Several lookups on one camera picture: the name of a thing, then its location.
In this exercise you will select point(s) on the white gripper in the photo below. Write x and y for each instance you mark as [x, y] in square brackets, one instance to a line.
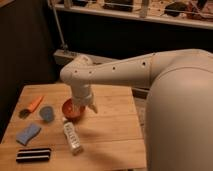
[82, 95]

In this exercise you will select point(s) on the red ceramic bowl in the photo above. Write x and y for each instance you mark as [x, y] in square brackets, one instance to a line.
[69, 113]

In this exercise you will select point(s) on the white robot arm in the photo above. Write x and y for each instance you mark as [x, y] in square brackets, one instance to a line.
[179, 106]

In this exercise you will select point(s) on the wooden table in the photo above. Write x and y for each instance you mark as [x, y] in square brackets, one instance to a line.
[37, 139]

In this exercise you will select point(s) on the metal pole stand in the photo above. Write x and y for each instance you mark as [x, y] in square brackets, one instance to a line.
[64, 46]

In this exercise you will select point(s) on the blue sponge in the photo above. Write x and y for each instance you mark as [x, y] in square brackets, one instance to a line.
[28, 133]

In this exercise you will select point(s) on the black white striped block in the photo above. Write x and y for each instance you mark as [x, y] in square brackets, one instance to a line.
[33, 155]

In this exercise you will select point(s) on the cluttered back shelf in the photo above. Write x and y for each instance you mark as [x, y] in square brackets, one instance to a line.
[189, 13]

